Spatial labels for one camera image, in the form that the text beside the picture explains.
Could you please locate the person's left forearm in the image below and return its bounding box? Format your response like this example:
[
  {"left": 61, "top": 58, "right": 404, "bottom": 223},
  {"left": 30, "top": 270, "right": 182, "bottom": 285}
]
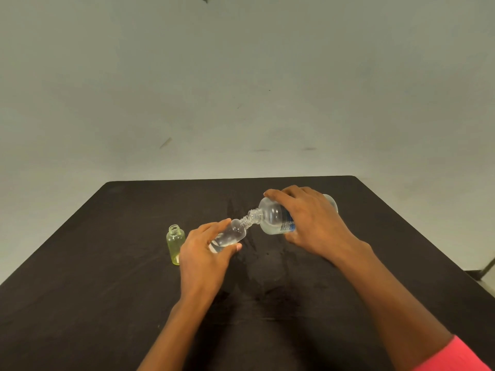
[{"left": 137, "top": 295, "right": 215, "bottom": 371}]

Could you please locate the person's right forearm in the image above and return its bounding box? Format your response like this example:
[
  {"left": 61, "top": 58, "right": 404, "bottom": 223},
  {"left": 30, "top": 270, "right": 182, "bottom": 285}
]
[{"left": 334, "top": 243, "right": 455, "bottom": 371}]

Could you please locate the person's left hand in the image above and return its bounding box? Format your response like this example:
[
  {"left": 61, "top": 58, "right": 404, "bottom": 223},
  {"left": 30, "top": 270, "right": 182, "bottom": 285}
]
[{"left": 179, "top": 218, "right": 243, "bottom": 303}]

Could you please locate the pink sleeve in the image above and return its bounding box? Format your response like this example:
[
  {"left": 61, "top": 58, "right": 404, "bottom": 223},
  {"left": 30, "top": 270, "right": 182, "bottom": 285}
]
[{"left": 413, "top": 335, "right": 492, "bottom": 371}]

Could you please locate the large clear water bottle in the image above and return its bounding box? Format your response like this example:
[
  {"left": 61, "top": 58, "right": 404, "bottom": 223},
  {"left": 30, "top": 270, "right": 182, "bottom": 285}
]
[{"left": 246, "top": 194, "right": 339, "bottom": 235}]

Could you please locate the person's right hand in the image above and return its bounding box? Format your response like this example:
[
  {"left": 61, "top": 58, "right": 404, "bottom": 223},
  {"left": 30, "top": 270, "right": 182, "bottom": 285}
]
[{"left": 263, "top": 185, "right": 373, "bottom": 266}]

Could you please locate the dark metal stand leg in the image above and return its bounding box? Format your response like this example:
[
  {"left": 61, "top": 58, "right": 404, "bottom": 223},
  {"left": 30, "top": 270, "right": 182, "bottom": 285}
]
[{"left": 465, "top": 257, "right": 495, "bottom": 282}]

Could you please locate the small clear plastic bottle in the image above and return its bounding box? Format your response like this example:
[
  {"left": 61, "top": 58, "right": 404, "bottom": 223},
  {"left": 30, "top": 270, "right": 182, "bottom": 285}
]
[{"left": 209, "top": 218, "right": 252, "bottom": 254}]

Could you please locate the small yellow-green plastic bottle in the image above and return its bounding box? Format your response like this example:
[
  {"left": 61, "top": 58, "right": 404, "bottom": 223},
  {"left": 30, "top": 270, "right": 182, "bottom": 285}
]
[{"left": 166, "top": 224, "right": 186, "bottom": 266}]

